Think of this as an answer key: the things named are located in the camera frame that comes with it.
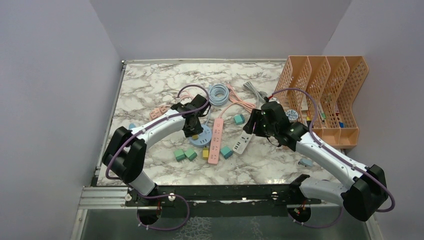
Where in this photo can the white power strip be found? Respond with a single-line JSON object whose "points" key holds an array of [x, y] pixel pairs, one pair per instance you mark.
{"points": [[241, 143]]}

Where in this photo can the yellow plug adapter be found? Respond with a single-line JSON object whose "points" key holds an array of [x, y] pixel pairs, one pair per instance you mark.
{"points": [[195, 136], [205, 153]]}

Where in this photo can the orange plastic file rack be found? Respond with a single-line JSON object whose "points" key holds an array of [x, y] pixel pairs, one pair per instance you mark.
{"points": [[329, 85]]}

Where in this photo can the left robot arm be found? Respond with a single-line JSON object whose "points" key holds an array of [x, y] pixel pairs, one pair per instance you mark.
{"points": [[126, 151]]}

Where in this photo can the blue round power strip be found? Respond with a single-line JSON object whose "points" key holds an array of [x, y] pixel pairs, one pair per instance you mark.
{"points": [[203, 139]]}

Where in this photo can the teal plug adapter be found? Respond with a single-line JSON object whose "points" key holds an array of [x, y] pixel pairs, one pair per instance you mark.
{"points": [[239, 119], [226, 152]]}

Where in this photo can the pink long power strip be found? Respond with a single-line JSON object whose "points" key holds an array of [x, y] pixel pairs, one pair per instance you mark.
{"points": [[215, 144]]}

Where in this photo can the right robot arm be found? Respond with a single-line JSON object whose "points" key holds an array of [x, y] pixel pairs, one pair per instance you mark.
{"points": [[361, 189]]}

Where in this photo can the green plug adapter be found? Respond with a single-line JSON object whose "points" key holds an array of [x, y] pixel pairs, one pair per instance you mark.
{"points": [[190, 154], [179, 155]]}

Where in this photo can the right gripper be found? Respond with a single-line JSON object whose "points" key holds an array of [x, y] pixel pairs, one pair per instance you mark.
{"points": [[249, 126]]}

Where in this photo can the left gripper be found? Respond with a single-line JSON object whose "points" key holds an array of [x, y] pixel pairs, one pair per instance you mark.
{"points": [[197, 131]]}

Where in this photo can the pink round power strip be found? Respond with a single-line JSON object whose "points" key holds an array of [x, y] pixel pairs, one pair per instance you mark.
{"points": [[158, 112]]}

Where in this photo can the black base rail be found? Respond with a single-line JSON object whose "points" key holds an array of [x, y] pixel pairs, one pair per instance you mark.
{"points": [[214, 201]]}

